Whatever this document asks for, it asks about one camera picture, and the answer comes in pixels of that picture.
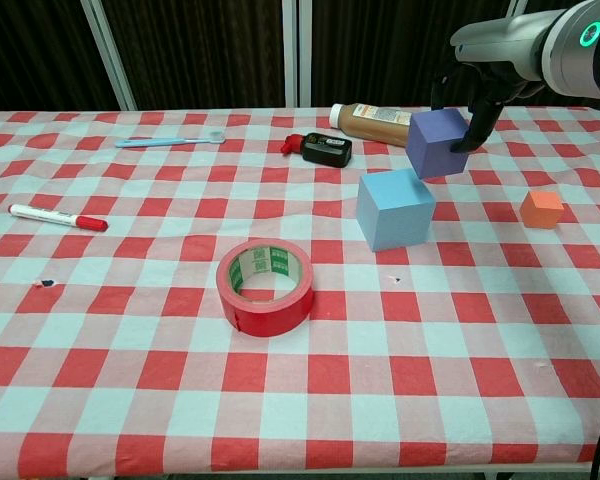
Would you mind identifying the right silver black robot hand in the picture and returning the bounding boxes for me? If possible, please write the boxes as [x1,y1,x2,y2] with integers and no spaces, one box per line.
[432,10,551,154]

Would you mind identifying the purple foam cube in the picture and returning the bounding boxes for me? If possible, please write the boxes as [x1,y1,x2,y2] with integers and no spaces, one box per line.
[405,107,471,180]

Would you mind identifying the orange foam cube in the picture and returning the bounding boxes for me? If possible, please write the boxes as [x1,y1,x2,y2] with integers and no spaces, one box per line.
[519,189,565,231]

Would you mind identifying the brown drink bottle white cap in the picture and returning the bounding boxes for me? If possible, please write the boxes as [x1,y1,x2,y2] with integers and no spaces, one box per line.
[329,102,414,148]

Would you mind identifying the black ink bottle red cap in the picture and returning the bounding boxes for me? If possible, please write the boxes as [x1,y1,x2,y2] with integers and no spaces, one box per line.
[279,132,354,169]

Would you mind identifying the blue foam cube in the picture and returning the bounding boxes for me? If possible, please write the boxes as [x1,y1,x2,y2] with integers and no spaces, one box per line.
[355,167,437,253]

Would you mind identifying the red tape roll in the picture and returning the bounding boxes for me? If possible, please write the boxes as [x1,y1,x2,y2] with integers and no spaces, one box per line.
[215,237,315,338]

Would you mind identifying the light blue toothbrush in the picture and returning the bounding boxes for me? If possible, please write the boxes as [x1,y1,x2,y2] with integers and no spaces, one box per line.
[114,129,226,149]

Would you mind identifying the white marker with red cap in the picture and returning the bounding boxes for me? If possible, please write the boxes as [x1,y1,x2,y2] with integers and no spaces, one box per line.
[7,203,109,233]

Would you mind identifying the red white checkered tablecloth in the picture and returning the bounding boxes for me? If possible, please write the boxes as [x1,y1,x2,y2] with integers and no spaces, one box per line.
[0,105,600,476]

